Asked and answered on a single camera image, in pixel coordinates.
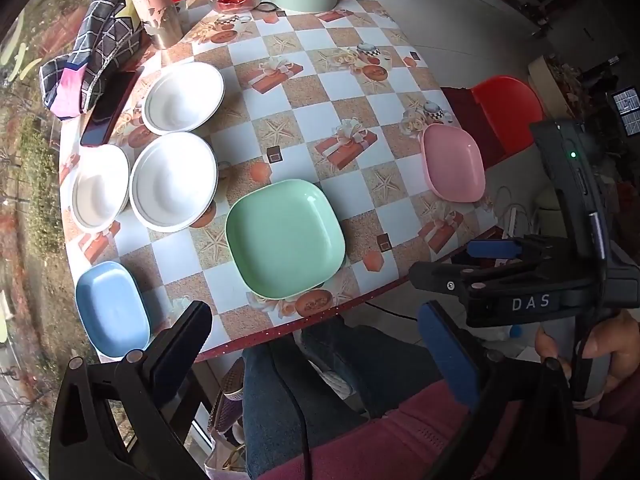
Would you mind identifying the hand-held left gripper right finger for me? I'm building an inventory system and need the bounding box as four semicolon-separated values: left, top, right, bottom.
417;301;601;480

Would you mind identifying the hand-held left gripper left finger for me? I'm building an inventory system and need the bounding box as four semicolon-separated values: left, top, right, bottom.
48;301;213;480

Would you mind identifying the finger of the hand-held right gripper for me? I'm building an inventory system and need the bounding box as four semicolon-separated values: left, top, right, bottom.
409;259;501;306
466;236;571;264

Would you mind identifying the blue oval plate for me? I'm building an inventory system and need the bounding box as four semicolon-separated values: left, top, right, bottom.
75;261;151;358

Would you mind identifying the pink oval plate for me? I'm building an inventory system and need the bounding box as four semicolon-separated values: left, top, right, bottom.
420;124;487;203

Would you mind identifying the green square plate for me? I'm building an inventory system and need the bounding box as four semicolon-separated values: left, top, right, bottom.
225;179;347;298

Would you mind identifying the white bowl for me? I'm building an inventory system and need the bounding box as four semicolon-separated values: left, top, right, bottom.
130;132;218;233
142;62;226;136
71;144;132;233

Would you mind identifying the person's right hand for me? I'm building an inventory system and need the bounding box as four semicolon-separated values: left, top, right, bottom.
534;309;640;407

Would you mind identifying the white power strip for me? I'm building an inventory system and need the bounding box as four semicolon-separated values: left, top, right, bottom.
495;187;532;241

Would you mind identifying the person's dark pink top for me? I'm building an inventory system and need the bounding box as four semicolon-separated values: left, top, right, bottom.
272;380;628;480

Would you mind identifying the white shoe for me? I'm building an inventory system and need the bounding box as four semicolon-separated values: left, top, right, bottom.
302;347;355;397

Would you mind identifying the white tote bag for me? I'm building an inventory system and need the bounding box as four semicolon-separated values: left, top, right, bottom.
204;427;249;480

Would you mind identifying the red plastic chair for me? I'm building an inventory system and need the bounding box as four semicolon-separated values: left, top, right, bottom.
472;75;548;161

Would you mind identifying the small screen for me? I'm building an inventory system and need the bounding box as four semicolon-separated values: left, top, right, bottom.
607;87;640;137

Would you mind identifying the printed checked tablecloth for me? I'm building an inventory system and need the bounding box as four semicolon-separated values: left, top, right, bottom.
59;0;501;363

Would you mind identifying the dark checked cloth bag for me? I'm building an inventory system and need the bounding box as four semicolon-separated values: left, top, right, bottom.
40;0;146;121

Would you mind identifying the pink thermos bottle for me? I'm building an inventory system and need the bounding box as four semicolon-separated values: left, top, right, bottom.
122;0;183;51

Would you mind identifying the black cable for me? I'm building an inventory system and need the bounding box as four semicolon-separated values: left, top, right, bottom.
570;307;608;396

